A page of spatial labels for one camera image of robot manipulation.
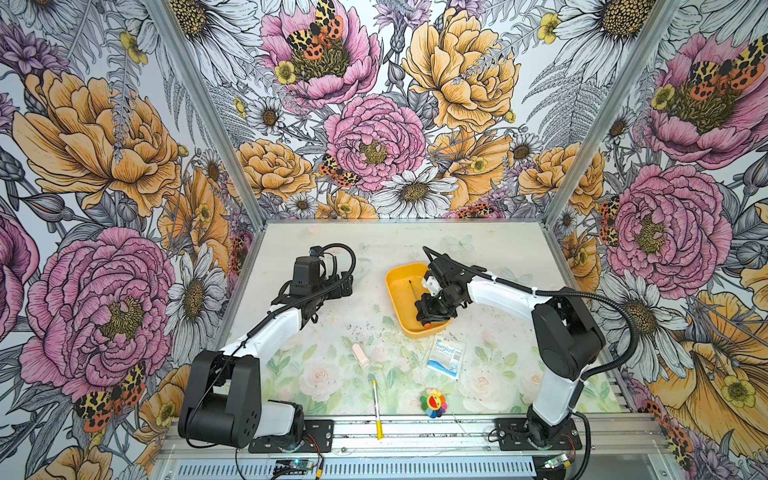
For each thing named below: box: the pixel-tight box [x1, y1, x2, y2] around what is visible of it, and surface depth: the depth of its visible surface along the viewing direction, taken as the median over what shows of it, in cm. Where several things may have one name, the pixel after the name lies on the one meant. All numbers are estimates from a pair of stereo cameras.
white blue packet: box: [427, 335, 467, 381], surface depth 89 cm
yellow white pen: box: [372, 380, 384, 441], surface depth 79 cm
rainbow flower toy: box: [420, 389, 448, 419], surface depth 80 cm
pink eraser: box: [352, 343, 370, 368], surface depth 87 cm
